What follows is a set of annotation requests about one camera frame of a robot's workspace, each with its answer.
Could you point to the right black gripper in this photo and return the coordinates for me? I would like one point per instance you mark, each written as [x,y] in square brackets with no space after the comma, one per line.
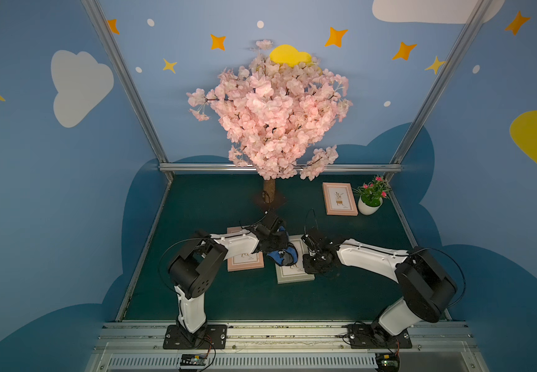
[315,260]

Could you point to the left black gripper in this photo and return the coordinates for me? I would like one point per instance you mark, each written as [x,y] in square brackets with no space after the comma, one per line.
[278,244]

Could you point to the blue and grey cloth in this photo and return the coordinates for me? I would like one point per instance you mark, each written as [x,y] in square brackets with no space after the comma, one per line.
[286,254]

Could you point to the pink picture frame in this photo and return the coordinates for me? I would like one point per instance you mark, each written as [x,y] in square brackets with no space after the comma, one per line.
[242,256]
[339,199]

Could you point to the green picture frame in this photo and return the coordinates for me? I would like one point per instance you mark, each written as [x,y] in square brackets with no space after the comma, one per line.
[295,273]

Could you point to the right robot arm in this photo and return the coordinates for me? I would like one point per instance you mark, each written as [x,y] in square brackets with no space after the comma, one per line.
[426,288]

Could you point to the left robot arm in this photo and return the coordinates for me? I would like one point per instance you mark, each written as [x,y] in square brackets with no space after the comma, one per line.
[196,265]

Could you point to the white pot with flowers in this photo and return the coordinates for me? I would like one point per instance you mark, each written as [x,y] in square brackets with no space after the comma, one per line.
[372,195]

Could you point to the pink blossom artificial tree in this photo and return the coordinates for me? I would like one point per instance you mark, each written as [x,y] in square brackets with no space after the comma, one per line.
[273,111]

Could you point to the right controller board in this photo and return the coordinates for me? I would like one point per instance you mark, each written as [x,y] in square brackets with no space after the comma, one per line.
[387,362]

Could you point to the controller board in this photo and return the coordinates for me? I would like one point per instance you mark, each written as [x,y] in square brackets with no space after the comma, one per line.
[387,362]
[192,361]

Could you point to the left controller board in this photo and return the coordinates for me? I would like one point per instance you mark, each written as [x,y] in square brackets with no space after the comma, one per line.
[192,361]

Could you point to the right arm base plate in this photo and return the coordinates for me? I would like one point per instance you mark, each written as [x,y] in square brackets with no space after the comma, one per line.
[362,336]

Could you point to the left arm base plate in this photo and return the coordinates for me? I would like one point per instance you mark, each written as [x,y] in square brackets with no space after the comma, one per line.
[178,337]

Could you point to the aluminium front rail assembly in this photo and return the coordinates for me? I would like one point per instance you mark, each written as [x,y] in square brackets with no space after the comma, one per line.
[285,346]

